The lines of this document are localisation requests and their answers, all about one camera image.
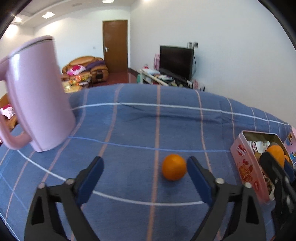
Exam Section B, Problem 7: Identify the brown leather armchair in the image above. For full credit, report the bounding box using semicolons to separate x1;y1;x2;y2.
1;94;18;131

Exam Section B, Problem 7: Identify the black television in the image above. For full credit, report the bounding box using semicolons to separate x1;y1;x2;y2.
159;46;194;80

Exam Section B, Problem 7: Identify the brown wooden door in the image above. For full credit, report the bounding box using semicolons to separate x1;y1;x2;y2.
103;20;128;73

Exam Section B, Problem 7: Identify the white tv stand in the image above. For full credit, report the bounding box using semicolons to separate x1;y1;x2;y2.
137;68;206;91

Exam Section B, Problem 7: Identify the pink cartoon cup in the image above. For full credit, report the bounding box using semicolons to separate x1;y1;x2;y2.
284;127;296;165

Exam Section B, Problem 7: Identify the pink electric kettle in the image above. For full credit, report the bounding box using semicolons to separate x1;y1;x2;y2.
1;36;76;152

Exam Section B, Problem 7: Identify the blue plaid tablecloth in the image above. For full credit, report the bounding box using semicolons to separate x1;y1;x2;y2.
1;84;291;240

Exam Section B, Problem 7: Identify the small orange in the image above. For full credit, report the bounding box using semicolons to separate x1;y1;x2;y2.
162;154;187;181
266;143;285;168

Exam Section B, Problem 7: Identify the cluttered coffee table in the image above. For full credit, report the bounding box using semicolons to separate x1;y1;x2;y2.
62;74;92;93

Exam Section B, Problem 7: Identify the brown leather sofa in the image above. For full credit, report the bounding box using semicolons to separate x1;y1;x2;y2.
61;56;109;83

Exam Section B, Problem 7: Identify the pink metal tin box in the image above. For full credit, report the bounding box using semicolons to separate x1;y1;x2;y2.
230;131;293;203

